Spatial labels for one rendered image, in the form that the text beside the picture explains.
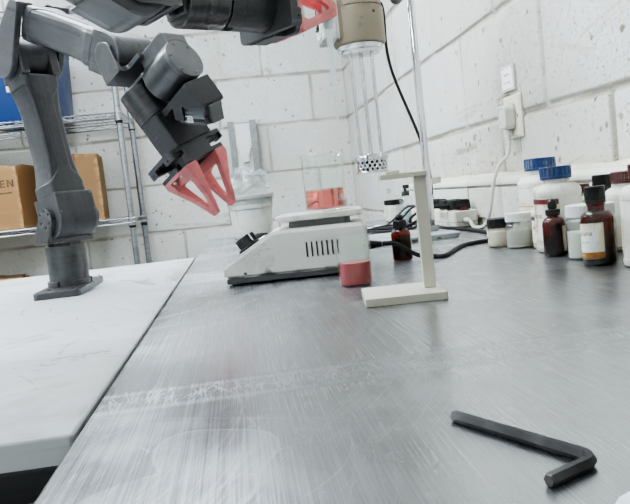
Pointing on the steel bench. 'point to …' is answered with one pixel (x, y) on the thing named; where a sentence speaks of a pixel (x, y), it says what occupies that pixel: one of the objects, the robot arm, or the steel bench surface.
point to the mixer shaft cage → (370, 163)
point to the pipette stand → (397, 294)
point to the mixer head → (355, 28)
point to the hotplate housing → (294, 251)
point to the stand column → (420, 108)
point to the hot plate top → (318, 215)
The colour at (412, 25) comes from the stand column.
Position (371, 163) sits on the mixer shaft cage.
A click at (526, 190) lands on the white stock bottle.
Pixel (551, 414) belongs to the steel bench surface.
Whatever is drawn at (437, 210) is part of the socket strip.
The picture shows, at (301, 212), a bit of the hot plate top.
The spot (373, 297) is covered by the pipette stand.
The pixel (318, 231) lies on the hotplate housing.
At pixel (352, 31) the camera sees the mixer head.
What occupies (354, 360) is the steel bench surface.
